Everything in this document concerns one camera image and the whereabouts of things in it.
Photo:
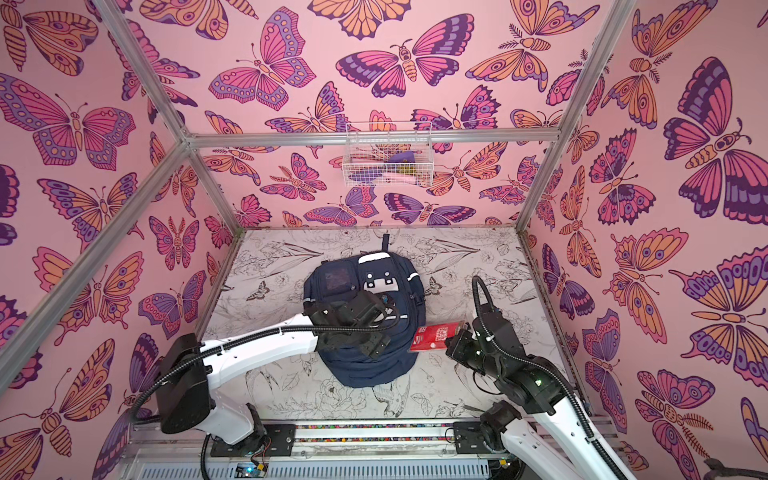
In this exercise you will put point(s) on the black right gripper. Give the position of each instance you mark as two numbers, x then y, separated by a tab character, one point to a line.
458	348

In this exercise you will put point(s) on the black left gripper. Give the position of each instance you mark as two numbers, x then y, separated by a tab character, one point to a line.
377	346

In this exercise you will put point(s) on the navy blue backpack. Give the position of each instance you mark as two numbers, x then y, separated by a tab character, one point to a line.
379	272

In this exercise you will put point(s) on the red pencil case pack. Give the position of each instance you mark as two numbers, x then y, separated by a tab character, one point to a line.
434	337

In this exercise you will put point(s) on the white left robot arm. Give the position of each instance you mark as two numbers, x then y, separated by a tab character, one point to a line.
187	393

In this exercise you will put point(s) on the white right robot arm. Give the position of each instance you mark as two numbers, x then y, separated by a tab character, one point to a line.
540	420

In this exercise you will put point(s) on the white wire basket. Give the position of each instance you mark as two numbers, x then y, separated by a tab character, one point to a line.
395	153

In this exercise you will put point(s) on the aluminium frame post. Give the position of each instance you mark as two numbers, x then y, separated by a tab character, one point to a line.
602	49

